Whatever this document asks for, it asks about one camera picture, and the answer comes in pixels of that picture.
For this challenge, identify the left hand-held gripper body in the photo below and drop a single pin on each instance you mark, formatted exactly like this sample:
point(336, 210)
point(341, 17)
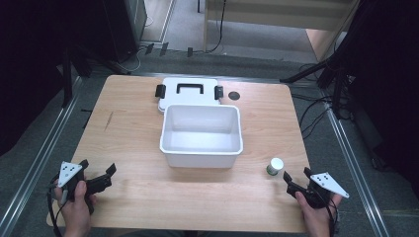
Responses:
point(69, 172)

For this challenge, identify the light wooden frame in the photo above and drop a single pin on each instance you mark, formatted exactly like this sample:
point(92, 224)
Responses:
point(263, 16)

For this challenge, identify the white plastic storage box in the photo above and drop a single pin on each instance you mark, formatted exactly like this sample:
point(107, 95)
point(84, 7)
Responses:
point(201, 153)

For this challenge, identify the aluminium floor rail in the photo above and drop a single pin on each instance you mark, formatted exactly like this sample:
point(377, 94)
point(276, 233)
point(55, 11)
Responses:
point(355, 164)
point(36, 161)

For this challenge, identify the black cabinet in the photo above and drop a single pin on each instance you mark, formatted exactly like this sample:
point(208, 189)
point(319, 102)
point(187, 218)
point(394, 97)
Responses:
point(125, 26)

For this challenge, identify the round dark table grommet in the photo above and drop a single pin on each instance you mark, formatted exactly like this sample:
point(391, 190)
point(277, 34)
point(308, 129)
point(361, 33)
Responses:
point(234, 95)

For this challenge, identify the dark curtain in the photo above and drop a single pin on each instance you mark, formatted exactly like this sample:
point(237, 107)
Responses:
point(33, 65)
point(388, 82)

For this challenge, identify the person's left hand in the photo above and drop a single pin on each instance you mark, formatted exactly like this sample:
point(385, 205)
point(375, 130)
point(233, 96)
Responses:
point(76, 210)

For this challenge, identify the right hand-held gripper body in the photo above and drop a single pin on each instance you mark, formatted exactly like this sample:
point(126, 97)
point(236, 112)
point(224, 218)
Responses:
point(326, 184)

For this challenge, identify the black tripod stand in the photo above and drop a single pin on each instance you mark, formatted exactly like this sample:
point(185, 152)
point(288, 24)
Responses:
point(336, 75)

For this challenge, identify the person's right hand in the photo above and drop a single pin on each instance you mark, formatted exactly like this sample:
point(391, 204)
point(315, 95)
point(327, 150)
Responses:
point(314, 215)

